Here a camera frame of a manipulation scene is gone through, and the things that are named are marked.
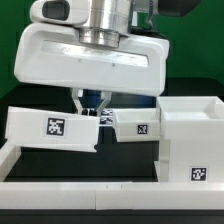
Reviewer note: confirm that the white front rail bar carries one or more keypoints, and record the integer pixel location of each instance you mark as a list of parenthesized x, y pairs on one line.
[(112, 196)]

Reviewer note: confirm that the white left rail block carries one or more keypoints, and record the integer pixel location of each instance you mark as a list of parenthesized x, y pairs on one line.
[(9, 154)]

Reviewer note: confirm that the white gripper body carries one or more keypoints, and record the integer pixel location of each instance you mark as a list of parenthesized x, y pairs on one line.
[(52, 55)]

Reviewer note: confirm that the white marker tag board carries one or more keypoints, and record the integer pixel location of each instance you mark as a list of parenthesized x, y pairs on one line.
[(106, 118)]

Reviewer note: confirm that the large white drawer cabinet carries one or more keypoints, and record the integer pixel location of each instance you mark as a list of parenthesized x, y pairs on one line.
[(191, 144)]

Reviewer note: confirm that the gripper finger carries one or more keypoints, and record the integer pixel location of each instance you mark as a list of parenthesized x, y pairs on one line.
[(105, 98), (77, 94)]

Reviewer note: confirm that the white drawer with knob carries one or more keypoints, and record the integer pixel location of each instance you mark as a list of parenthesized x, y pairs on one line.
[(51, 130)]

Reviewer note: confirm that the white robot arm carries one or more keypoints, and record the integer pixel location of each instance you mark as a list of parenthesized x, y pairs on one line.
[(96, 45)]

